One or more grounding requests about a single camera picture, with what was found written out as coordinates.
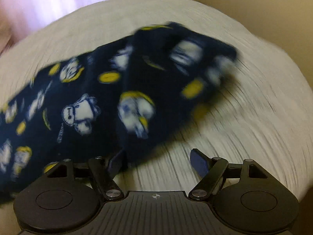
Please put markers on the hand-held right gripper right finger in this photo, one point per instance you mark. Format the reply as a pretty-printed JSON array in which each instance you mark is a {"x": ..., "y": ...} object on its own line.
[{"x": 199, "y": 162}]

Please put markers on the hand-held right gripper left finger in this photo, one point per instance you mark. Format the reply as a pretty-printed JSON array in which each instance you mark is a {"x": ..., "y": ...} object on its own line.
[{"x": 117, "y": 162}]

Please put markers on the navy cartoon print fleece pants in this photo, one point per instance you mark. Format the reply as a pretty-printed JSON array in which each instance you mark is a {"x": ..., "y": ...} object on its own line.
[{"x": 97, "y": 90}]

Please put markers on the bed with grey ribbed bedspread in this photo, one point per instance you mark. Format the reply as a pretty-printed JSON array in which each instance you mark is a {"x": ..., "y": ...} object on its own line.
[{"x": 244, "y": 127}]

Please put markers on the pink curtain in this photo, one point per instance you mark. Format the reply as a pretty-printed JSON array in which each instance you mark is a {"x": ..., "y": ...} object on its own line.
[{"x": 61, "y": 2}]

